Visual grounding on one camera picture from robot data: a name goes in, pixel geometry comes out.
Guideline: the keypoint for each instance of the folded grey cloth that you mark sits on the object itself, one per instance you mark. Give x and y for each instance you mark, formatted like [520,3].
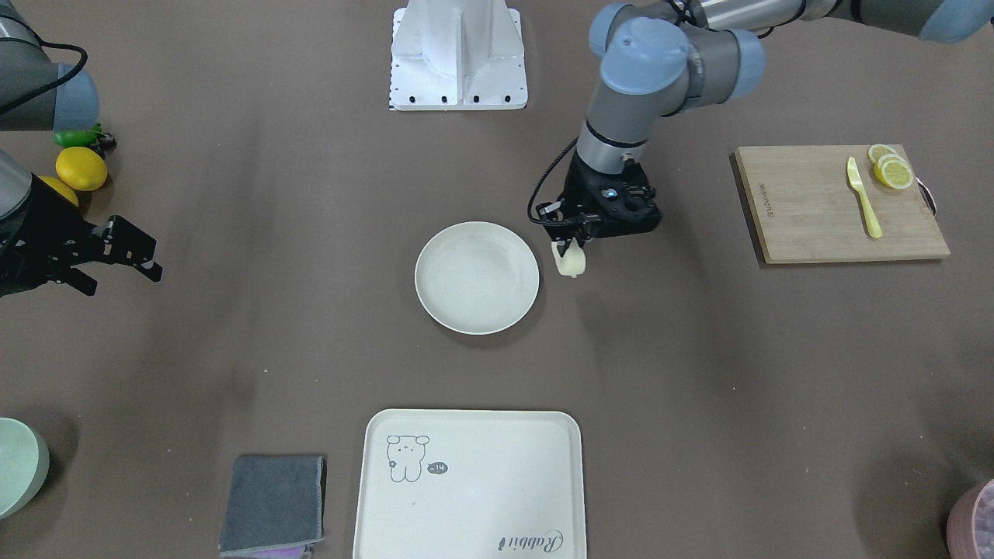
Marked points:
[275,506]

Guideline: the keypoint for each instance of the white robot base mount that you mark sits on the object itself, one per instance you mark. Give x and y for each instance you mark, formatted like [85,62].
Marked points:
[457,56]

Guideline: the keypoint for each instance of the cream rabbit tray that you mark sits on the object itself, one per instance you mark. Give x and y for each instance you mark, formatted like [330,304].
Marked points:
[438,483]

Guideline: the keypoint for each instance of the dark cherries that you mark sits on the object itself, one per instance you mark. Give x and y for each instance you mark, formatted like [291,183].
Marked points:
[103,145]

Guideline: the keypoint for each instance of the pale steamed bun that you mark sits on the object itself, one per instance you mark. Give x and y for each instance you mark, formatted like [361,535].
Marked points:
[569,257]

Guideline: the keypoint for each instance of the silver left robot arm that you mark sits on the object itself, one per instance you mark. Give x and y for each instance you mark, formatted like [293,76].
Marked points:
[650,65]

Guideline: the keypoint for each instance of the yellow lemon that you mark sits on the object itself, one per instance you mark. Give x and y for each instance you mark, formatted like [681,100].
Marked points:
[61,188]
[81,169]

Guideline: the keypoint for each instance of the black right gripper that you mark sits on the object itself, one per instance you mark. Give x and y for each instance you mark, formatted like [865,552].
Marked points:
[33,227]

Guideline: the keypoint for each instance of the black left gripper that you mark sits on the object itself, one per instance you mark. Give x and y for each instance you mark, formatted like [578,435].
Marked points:
[578,189]

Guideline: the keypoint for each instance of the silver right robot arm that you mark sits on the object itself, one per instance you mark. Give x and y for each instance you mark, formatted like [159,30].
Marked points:
[45,87]

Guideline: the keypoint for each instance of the yellow lemon upper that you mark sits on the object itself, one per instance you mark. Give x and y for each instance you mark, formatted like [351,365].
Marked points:
[81,169]

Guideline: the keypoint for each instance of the cream round plate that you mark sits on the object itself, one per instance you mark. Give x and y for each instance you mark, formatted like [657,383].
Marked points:
[476,278]

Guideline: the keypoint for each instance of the pink bowl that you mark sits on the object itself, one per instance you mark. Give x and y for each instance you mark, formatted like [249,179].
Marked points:
[970,524]

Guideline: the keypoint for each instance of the mint green bowl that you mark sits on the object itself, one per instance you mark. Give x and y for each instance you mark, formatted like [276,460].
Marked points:
[25,461]

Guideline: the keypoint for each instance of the lemon slices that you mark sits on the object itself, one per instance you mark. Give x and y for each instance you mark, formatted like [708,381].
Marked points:
[890,168]

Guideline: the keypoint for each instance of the wooden cutting board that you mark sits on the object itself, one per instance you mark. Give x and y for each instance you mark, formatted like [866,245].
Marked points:
[805,213]

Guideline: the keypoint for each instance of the yellow lemon lower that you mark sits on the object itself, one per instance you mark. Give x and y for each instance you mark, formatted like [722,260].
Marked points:
[61,188]

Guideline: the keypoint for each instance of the yellow plastic knife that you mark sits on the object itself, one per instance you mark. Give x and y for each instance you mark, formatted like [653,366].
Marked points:
[855,182]

